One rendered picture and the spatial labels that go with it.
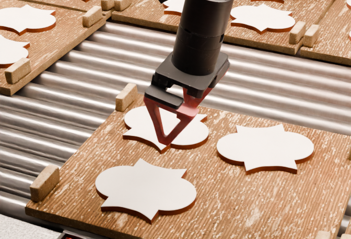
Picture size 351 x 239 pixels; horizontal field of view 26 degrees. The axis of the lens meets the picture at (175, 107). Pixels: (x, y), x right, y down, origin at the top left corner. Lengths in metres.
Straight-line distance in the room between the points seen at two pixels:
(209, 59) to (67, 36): 0.66
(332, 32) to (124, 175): 0.65
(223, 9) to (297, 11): 0.79
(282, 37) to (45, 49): 0.47
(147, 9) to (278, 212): 0.73
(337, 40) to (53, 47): 0.56
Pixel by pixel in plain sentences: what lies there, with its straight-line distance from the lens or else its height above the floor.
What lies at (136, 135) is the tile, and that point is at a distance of 1.19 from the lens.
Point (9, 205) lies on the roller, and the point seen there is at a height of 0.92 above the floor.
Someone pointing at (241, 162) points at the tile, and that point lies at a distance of 1.13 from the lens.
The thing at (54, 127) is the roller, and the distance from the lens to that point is 1.27.
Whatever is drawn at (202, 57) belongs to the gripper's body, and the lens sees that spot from 0.92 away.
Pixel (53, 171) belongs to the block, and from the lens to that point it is 1.09.
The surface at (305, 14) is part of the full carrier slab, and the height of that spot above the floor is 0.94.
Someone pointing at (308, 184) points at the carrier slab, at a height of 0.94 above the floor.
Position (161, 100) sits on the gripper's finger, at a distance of 0.91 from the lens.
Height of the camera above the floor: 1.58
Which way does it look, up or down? 30 degrees down
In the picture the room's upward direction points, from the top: straight up
